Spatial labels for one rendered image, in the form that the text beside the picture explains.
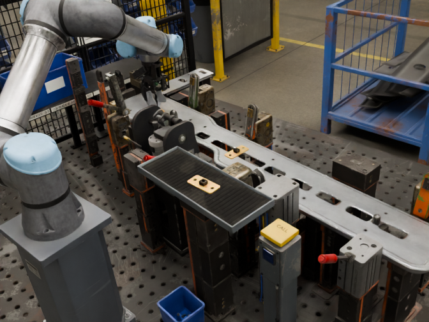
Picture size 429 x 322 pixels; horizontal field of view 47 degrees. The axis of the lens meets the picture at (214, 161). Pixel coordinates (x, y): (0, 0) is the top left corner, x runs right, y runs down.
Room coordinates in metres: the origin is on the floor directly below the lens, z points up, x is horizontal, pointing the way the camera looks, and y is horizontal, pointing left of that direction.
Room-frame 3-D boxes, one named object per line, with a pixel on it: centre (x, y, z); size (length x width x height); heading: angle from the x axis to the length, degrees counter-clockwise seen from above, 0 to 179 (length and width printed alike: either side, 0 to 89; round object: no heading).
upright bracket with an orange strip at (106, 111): (1.73, 0.40, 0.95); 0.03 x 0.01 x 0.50; 39
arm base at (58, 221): (0.98, 0.42, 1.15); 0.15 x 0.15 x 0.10
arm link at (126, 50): (1.64, 0.23, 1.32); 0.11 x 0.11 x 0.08; 64
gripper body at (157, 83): (1.73, 0.20, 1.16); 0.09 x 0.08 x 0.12; 39
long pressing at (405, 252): (1.38, -0.10, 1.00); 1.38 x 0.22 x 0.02; 39
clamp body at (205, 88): (1.84, 0.02, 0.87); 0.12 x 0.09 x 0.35; 129
